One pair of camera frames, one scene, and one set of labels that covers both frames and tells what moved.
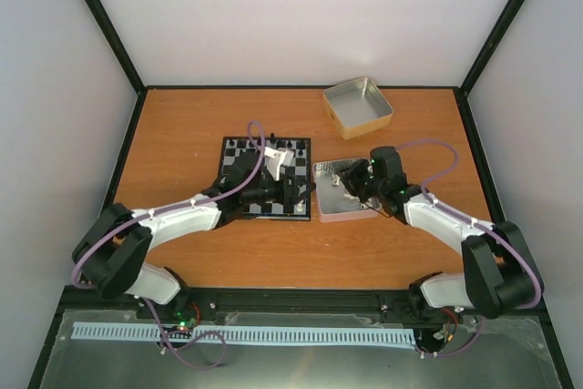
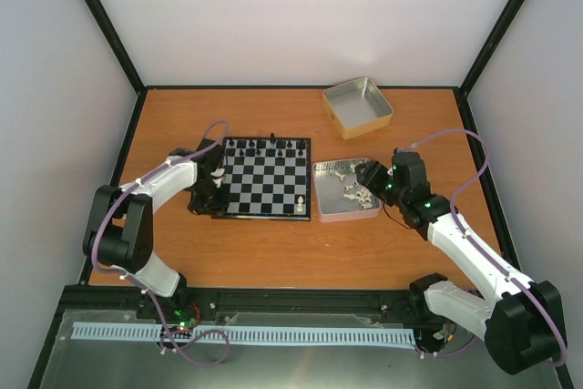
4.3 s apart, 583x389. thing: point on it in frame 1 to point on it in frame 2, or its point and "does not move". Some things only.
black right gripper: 351,175 to 370,178
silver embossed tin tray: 333,200 does not move
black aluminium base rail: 250,301 does not move
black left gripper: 292,199 to 215,209
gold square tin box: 357,107 does not move
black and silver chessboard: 267,199 does not move
